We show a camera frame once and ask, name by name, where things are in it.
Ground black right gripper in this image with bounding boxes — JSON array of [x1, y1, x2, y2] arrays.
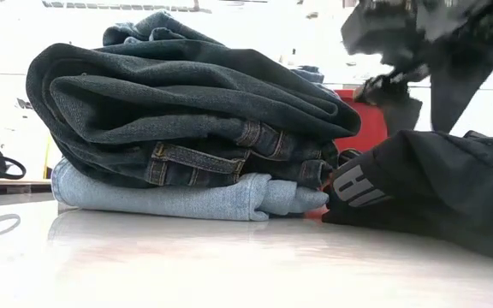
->
[[340, 0, 493, 74]]

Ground black garment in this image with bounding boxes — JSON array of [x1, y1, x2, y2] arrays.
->
[[321, 50, 493, 265]]

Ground dark blue denim jeans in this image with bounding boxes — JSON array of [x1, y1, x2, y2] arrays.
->
[[25, 40, 362, 190]]

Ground light blue denim jeans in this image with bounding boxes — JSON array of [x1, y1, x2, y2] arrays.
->
[[50, 157, 330, 222]]

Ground red plastic bin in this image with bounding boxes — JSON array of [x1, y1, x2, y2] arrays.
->
[[304, 88, 389, 220]]

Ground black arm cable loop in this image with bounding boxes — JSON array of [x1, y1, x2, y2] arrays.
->
[[0, 151, 27, 181]]

